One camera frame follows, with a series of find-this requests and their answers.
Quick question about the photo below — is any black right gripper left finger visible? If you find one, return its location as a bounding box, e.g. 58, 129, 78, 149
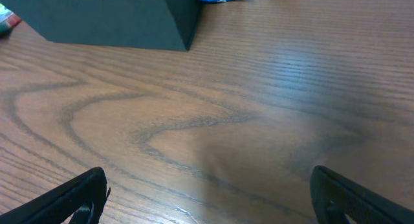
1, 167, 110, 224

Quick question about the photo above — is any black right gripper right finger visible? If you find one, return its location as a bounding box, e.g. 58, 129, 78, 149
310, 166, 413, 224

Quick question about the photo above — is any black gift box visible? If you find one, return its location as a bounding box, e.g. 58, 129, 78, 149
1, 0, 202, 51

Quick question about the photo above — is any colourful Haribo gummy bag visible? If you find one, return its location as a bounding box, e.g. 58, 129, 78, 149
0, 4, 21, 34

